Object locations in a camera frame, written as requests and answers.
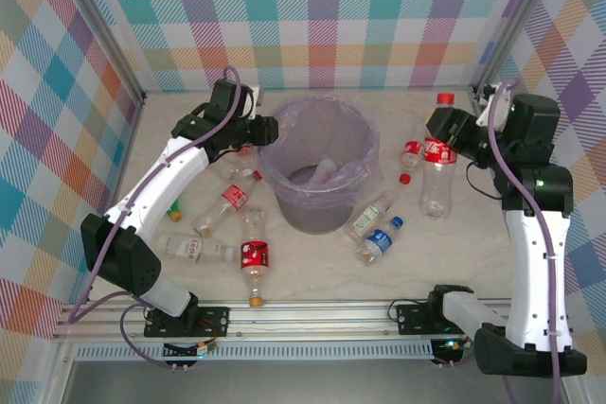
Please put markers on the small Coca-Cola bottle red cap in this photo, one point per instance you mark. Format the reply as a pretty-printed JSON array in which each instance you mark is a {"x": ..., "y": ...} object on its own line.
[{"x": 413, "y": 151}]

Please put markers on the large Coca-Cola bottle red cap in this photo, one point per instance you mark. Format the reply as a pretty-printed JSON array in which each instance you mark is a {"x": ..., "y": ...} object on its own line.
[{"x": 438, "y": 186}]

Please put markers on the red white label bottle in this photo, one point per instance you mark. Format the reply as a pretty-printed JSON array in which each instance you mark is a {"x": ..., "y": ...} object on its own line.
[{"x": 234, "y": 197}]

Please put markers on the green bottle yellow cap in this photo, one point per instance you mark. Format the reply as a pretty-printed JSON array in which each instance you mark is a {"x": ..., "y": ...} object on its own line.
[{"x": 175, "y": 211}]

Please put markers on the clear bottle pink text label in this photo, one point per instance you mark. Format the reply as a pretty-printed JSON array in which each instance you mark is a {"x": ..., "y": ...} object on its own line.
[{"x": 189, "y": 248}]

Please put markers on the clear bottle green white label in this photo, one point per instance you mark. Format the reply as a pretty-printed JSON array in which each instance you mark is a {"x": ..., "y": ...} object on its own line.
[{"x": 365, "y": 218}]

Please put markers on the red black label bottle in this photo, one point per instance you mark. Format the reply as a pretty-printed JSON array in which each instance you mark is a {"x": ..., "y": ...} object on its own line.
[{"x": 254, "y": 255}]

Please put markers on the blue label blue cap bottle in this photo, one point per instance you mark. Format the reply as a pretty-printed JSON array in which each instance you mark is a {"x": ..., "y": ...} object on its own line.
[{"x": 380, "y": 239}]

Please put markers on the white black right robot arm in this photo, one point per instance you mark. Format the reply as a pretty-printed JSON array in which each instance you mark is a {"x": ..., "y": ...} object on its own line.
[{"x": 535, "y": 281}]

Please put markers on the purple plastic bin liner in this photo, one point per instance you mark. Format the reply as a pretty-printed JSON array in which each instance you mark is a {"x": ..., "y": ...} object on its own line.
[{"x": 284, "y": 115}]

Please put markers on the grey mesh waste bin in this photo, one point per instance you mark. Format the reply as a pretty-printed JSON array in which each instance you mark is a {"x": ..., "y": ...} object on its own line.
[{"x": 315, "y": 224}]

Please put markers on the white plastic bottle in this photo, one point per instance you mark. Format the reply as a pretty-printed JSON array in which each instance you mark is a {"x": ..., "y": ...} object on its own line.
[{"x": 326, "y": 170}]

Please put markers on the aluminium frame post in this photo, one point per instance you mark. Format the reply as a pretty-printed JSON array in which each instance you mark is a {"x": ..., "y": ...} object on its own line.
[
  {"x": 516, "y": 21},
  {"x": 101, "y": 28}
]

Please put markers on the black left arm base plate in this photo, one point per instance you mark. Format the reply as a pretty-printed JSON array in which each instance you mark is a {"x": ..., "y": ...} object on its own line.
[{"x": 213, "y": 321}]

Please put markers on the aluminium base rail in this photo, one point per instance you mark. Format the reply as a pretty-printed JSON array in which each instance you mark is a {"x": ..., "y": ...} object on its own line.
[{"x": 308, "y": 319}]

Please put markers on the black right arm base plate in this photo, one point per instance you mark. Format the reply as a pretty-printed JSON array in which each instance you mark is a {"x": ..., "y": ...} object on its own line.
[{"x": 412, "y": 319}]

